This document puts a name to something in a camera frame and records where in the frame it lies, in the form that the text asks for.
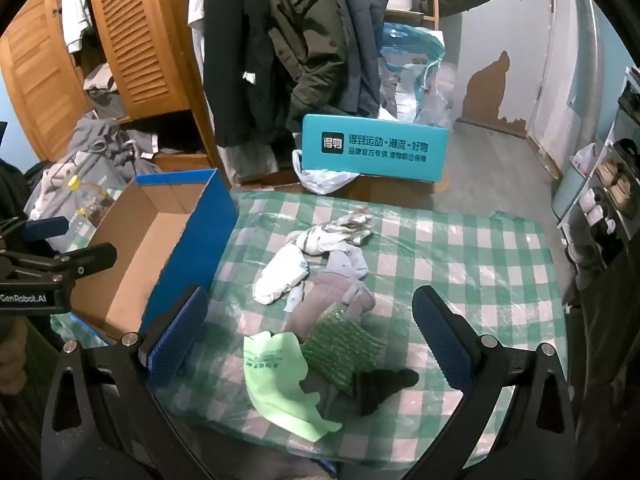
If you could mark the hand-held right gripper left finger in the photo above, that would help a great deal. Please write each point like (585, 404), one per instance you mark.
(177, 335)

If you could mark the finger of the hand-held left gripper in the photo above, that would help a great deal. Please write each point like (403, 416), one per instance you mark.
(47, 228)
(85, 260)

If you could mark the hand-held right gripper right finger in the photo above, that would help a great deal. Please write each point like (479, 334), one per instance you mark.
(440, 335)

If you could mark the blue cardboard box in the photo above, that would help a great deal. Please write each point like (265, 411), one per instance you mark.
(135, 250)

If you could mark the black sock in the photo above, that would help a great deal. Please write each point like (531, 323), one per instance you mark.
(380, 382)

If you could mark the green bubble wrap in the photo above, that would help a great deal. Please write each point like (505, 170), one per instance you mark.
(340, 345)

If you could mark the light green cloth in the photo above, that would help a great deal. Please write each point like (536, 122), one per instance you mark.
(275, 375)

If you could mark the person's left hand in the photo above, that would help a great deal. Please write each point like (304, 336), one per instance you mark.
(12, 337)

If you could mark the bottle with yellow cap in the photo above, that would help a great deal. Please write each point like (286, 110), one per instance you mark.
(75, 183)

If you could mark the grey printed bag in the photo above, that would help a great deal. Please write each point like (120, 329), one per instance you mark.
(95, 172)

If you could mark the green checked plastic tablecloth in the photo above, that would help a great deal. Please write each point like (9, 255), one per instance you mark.
(450, 260)

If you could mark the pile of grey clothes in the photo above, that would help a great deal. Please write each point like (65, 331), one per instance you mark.
(100, 145)

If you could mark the taupe sock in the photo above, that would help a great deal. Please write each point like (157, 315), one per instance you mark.
(325, 295)

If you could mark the wooden wardrobe base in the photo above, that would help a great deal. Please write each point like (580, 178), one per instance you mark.
(180, 162)

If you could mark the wooden louvered wardrobe door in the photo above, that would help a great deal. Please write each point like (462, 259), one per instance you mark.
(35, 85)
(140, 35)

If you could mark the white patterned sock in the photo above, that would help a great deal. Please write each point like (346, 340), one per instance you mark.
(330, 232)

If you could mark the brown cardboard box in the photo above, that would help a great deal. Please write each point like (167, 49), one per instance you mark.
(385, 189)

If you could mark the light blue panel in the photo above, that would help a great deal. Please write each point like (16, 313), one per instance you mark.
(567, 192)

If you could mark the white garment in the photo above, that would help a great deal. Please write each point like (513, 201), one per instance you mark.
(255, 160)

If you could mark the white plastic bag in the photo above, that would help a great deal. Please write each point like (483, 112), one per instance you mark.
(325, 180)

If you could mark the white shoes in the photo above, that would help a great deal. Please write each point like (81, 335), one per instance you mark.
(597, 207)

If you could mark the teal printed box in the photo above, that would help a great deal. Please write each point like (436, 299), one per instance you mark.
(375, 130)

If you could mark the white hanging shirt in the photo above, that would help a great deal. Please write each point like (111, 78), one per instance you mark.
(75, 5)

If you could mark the brown shoes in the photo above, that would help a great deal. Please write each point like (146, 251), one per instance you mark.
(615, 182)

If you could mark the black hanging coat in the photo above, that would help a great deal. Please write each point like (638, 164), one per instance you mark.
(235, 60)

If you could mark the blue clear plastic bag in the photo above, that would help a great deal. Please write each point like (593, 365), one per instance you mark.
(410, 75)

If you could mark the shoe rack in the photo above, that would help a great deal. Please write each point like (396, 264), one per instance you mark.
(620, 125)

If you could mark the dark blue hanging jacket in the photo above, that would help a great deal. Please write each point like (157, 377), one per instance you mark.
(362, 35)

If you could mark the olive green hanging jacket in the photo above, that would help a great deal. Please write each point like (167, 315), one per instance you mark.
(305, 35)

